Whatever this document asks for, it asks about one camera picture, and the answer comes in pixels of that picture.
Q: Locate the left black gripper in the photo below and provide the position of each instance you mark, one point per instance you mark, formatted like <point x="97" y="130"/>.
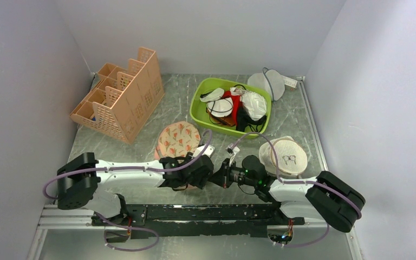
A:
<point x="201" y="182"/>

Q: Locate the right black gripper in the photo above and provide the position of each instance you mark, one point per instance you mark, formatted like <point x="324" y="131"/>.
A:
<point x="223" y="177"/>

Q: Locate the floral mesh laundry bag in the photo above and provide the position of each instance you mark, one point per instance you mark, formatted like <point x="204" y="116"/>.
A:
<point x="176" y="140"/>

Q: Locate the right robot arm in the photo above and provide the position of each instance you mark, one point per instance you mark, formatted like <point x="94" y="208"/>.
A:
<point x="324" y="197"/>

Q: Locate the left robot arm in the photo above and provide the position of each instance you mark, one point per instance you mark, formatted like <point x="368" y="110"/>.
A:
<point x="86" y="181"/>

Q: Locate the black bra in bin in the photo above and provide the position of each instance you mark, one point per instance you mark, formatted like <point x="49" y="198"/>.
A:
<point x="243" y="121"/>

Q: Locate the white crumpled bra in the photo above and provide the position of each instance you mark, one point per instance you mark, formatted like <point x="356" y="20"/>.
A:
<point x="253" y="103"/>

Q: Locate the white bra black trim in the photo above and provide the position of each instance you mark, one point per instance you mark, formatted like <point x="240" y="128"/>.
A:
<point x="218" y="109"/>

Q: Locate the red bra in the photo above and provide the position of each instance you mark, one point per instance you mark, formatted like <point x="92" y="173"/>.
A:
<point x="236" y="103"/>

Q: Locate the white round laundry bag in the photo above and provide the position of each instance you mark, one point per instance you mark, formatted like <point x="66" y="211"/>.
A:
<point x="270" y="81"/>

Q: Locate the green plastic bin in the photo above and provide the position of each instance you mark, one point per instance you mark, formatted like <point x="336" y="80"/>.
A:
<point x="201" y="117"/>

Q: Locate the small white label box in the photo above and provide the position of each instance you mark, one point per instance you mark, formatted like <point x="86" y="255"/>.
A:
<point x="292" y="83"/>

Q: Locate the peach plastic file organizer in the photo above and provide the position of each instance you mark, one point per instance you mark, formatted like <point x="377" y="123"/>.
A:
<point x="121" y="102"/>

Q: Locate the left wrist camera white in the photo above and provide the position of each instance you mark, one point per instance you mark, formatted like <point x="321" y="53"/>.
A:
<point x="209" y="151"/>

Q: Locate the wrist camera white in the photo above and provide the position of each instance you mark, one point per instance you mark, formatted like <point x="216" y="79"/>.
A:
<point x="232" y="150"/>
<point x="209" y="151"/>

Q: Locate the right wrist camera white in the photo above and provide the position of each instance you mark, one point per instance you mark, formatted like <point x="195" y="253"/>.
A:
<point x="232" y="150"/>

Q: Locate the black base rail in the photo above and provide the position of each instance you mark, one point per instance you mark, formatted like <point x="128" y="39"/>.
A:
<point x="207" y="220"/>

